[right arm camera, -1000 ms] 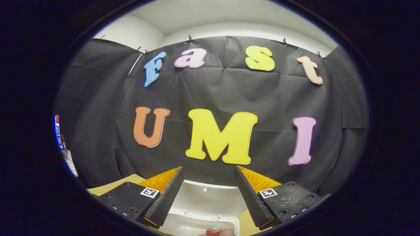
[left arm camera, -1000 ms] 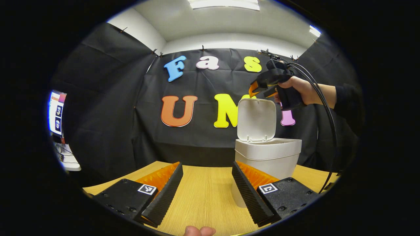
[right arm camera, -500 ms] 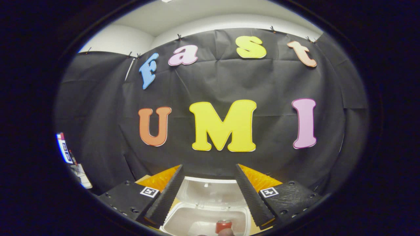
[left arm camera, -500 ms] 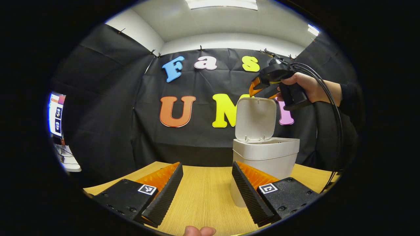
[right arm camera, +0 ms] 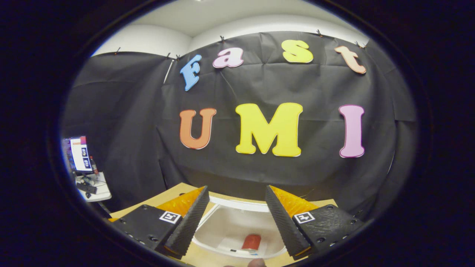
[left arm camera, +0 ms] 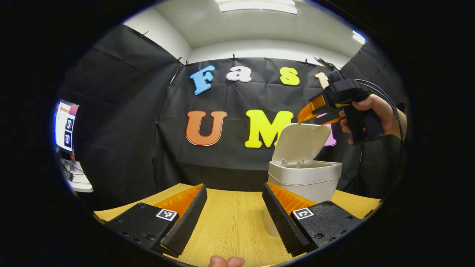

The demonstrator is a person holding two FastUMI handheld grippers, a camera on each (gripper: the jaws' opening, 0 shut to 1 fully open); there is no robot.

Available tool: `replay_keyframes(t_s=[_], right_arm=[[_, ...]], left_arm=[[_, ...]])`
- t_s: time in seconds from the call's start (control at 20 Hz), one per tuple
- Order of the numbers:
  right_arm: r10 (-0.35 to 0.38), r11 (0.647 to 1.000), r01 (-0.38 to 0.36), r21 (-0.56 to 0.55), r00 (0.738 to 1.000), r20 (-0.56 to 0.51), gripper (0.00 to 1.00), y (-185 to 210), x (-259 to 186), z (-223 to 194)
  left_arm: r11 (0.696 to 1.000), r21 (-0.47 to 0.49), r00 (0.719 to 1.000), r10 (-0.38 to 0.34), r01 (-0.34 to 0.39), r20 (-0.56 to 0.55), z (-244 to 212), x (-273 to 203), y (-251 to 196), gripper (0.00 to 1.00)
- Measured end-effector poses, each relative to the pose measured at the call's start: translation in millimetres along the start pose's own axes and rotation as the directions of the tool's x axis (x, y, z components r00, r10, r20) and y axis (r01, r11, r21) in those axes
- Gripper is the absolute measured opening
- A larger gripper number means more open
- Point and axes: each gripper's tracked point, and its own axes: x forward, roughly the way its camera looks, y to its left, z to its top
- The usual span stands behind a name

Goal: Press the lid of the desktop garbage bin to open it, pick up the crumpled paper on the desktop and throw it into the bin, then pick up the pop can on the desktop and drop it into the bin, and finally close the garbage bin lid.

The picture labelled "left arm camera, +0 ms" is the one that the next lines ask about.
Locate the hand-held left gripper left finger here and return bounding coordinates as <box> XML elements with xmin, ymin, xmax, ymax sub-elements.
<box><xmin>105</xmin><ymin>184</ymin><xmax>207</xmax><ymax>259</ymax></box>

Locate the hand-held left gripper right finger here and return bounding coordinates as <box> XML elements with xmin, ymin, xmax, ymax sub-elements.
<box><xmin>262</xmin><ymin>182</ymin><xmax>362</xmax><ymax>257</ymax></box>

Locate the white desktop garbage bin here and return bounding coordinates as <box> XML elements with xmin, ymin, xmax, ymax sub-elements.
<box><xmin>262</xmin><ymin>123</ymin><xmax>343</xmax><ymax>237</ymax></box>

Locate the wooden desktop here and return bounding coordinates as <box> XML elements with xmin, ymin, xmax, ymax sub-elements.
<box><xmin>94</xmin><ymin>183</ymin><xmax>382</xmax><ymax>267</ymax></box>

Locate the black backdrop cloth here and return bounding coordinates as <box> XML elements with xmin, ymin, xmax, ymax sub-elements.
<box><xmin>56</xmin><ymin>24</ymin><xmax>409</xmax><ymax>212</ymax></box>

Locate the white side desk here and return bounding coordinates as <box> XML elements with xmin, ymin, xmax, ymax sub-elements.
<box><xmin>59</xmin><ymin>156</ymin><xmax>94</xmax><ymax>193</ymax></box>

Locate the computer monitor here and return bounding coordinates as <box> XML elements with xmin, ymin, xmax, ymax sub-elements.
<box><xmin>55</xmin><ymin>99</ymin><xmax>79</xmax><ymax>152</ymax></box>

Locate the black cable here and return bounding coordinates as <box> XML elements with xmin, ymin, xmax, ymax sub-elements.
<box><xmin>354</xmin><ymin>79</ymin><xmax>405</xmax><ymax>156</ymax></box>

